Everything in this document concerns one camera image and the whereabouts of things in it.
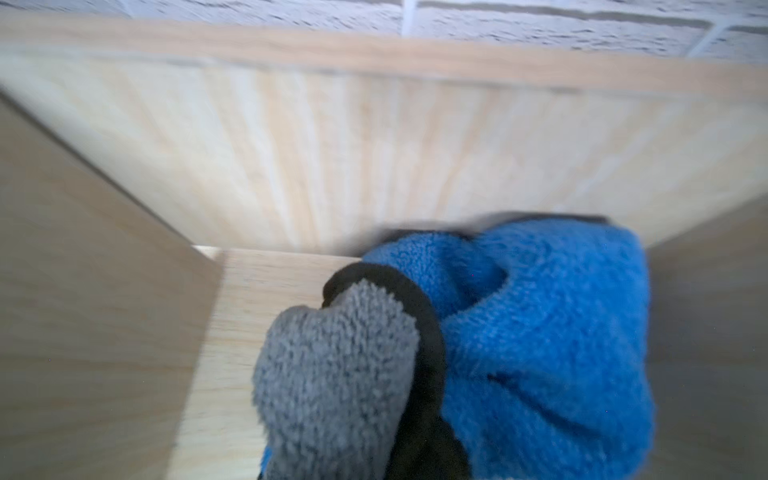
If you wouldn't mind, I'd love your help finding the light wooden bookshelf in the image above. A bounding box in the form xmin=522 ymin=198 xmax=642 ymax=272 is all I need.
xmin=1 ymin=8 xmax=767 ymax=479

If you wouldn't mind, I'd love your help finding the blue and grey microfibre cloth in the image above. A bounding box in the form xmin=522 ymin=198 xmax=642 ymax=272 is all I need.
xmin=252 ymin=216 xmax=655 ymax=479

